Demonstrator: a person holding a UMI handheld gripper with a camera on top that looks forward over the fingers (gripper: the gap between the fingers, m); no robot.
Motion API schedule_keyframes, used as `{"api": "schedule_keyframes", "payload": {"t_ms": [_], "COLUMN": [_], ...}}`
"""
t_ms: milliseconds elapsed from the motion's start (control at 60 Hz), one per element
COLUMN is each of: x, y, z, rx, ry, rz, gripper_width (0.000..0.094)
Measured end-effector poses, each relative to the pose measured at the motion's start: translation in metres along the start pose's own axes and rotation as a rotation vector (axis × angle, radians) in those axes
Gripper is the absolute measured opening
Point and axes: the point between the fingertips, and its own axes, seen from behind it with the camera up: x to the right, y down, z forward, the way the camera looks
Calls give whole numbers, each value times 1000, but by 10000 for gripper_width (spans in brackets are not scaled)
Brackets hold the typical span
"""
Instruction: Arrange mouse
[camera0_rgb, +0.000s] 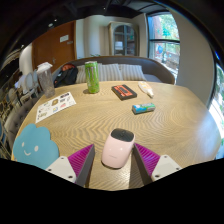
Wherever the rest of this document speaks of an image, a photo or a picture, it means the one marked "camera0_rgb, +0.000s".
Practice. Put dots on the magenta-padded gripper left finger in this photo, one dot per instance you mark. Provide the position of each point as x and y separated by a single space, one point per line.
81 160

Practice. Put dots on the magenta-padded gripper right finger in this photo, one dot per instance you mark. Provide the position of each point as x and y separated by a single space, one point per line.
146 158

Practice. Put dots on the pink and black computer mouse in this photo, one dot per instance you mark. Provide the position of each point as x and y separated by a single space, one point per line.
117 150

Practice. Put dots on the blue cloud-shaped mouse pad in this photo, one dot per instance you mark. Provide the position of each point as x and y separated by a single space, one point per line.
33 146

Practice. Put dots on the small green and blue pack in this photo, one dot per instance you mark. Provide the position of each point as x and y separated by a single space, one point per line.
143 108

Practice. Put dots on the white sticker sheet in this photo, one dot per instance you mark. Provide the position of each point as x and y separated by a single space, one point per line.
55 106

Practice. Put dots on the white tube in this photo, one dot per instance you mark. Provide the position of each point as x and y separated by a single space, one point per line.
146 88

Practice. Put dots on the black box with red print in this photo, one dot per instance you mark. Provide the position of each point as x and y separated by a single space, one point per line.
124 92

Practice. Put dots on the green drink can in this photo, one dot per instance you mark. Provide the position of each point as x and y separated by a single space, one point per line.
92 77

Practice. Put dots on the black and orange backpack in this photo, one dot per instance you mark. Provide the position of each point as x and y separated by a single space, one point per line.
66 76

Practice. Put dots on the striped beige cushion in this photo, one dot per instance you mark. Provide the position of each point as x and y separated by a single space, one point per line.
132 72
80 74
110 72

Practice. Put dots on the brown curved sofa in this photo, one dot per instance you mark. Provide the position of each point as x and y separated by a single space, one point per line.
156 68

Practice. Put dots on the group of white chairs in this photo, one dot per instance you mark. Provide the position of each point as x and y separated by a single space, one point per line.
28 83

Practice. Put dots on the brown wooden door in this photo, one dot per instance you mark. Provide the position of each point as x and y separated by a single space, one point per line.
53 50

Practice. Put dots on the large black-framed window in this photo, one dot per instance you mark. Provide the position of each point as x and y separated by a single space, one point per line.
164 43

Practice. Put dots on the glass-door cabinet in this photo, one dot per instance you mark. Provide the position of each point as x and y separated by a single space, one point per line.
124 39

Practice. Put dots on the white door sign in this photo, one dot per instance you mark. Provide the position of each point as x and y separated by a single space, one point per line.
64 38

